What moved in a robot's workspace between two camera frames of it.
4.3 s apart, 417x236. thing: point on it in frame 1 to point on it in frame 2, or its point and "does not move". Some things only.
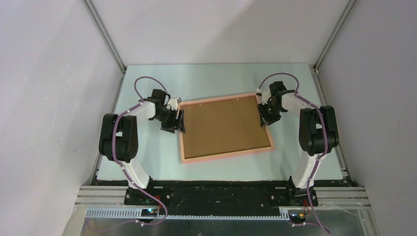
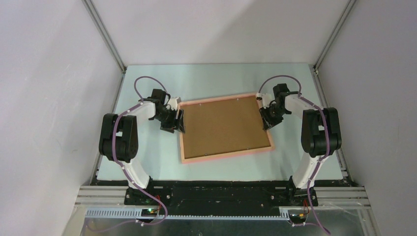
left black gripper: x=169 y=127 does not move
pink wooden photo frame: x=219 y=156 to x=210 y=157
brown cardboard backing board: x=220 y=126 does not move
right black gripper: x=264 y=118 does not move
